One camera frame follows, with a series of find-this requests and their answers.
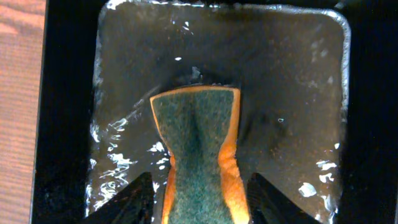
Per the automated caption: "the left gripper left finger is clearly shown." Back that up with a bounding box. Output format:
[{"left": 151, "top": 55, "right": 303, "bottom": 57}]
[{"left": 79, "top": 172, "right": 154, "bottom": 224}]

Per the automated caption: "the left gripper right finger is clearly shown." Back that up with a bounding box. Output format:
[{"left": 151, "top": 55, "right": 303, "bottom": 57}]
[{"left": 247, "top": 172, "right": 320, "bottom": 224}]

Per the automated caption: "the green orange sponge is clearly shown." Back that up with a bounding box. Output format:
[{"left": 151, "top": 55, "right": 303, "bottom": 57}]
[{"left": 150, "top": 86, "right": 251, "bottom": 224}]

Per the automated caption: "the black rectangular tray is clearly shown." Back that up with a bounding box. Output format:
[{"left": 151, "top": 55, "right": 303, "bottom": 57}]
[{"left": 30, "top": 1, "right": 397, "bottom": 223}]

